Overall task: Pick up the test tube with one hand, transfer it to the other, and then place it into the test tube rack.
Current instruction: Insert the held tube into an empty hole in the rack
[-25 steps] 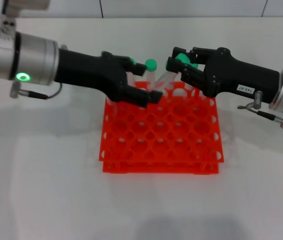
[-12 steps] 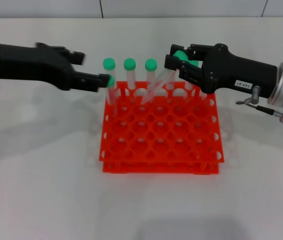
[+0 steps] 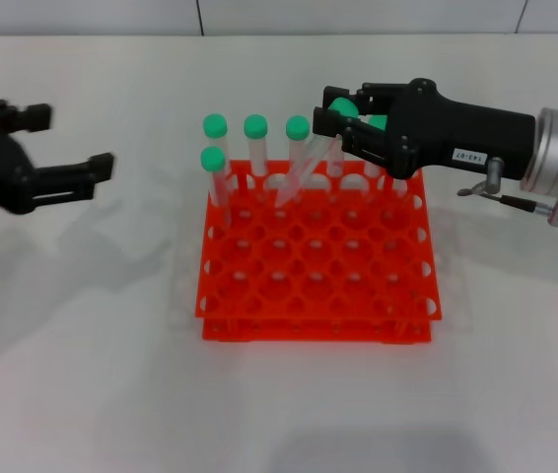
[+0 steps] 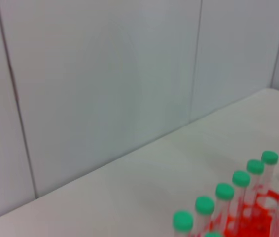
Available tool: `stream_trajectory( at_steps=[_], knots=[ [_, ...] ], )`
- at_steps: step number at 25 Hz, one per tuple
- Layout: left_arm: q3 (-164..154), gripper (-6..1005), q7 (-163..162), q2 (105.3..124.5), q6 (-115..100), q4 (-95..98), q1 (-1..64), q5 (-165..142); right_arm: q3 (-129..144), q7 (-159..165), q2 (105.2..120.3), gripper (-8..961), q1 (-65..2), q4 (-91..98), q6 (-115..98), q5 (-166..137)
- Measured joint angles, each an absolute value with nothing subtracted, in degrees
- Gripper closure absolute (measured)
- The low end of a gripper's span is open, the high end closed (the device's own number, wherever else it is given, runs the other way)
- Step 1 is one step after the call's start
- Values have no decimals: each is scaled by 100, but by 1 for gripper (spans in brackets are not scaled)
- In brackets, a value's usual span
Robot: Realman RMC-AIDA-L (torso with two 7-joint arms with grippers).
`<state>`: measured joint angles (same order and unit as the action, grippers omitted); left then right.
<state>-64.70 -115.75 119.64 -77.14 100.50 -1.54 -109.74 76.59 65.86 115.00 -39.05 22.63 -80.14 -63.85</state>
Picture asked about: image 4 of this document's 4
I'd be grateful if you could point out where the orange test tube rack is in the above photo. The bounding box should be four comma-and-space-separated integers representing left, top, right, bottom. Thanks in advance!
188, 187, 279, 237

